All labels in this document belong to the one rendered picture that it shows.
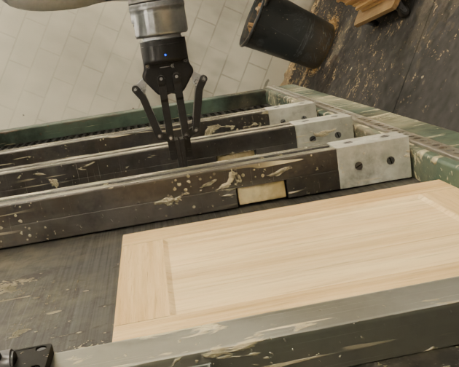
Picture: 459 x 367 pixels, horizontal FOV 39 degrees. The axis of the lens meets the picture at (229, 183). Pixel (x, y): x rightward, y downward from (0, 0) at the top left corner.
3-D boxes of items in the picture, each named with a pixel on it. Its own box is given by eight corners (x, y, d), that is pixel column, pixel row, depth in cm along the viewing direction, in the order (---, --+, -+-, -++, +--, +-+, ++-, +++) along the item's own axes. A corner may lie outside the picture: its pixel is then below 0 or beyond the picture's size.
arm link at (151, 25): (128, 7, 110) (135, 43, 111) (127, 4, 101) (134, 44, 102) (181, -1, 110) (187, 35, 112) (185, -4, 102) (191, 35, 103)
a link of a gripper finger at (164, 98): (165, 74, 106) (157, 75, 106) (175, 141, 109) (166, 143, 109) (165, 73, 110) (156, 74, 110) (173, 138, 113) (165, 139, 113)
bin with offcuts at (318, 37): (346, 12, 509) (271, -23, 496) (323, 73, 508) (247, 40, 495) (324, 24, 560) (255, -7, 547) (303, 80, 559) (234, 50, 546)
